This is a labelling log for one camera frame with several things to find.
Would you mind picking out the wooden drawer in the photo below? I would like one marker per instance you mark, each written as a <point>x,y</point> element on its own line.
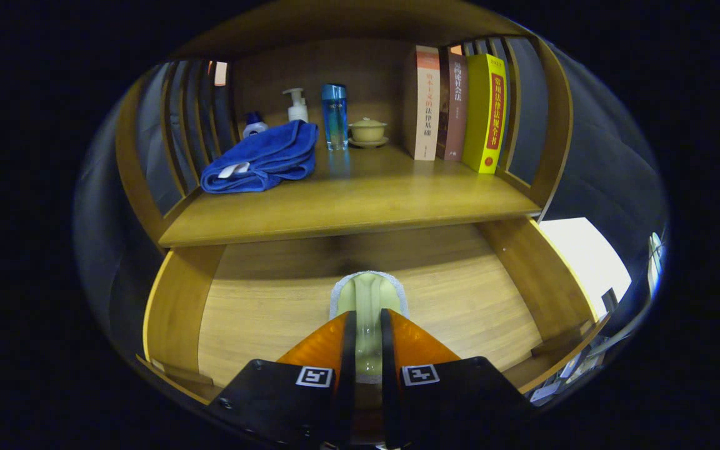
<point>260,312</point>

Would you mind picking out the white wall fixture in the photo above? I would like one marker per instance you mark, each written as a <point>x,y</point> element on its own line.
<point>655,262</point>

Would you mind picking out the yellow book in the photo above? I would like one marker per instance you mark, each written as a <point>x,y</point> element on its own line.
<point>482,112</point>

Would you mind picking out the beige lidded teacup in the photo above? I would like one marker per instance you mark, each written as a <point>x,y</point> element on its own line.
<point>368,131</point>

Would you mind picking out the wooden countertop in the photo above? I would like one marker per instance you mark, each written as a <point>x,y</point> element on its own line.
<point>366,200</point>

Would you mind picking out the tall blue glass bottle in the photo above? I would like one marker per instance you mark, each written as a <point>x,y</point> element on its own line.
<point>335,119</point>

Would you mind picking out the pale green scrub brush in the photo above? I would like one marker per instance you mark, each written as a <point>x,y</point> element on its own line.
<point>369,300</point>

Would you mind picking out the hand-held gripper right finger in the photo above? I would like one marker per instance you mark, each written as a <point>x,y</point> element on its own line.
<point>387,375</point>

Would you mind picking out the wooden cabinet frame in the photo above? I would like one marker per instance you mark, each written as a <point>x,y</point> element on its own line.
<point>310,69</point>

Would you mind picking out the cream book with orange top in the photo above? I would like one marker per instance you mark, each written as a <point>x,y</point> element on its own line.
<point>425,106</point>

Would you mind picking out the folded blue towel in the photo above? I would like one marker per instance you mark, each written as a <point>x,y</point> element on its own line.
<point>266,156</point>

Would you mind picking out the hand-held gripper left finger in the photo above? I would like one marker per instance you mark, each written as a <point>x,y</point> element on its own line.
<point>349,375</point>

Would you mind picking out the brown book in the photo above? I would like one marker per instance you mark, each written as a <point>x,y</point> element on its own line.
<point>457,106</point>

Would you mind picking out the white pump bottle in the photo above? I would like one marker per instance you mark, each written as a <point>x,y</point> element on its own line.
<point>297,112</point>

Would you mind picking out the white grey appliance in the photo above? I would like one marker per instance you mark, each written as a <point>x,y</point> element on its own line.
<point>585,262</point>

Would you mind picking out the small blue-capped bottle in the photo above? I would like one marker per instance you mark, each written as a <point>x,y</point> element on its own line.
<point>254,127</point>

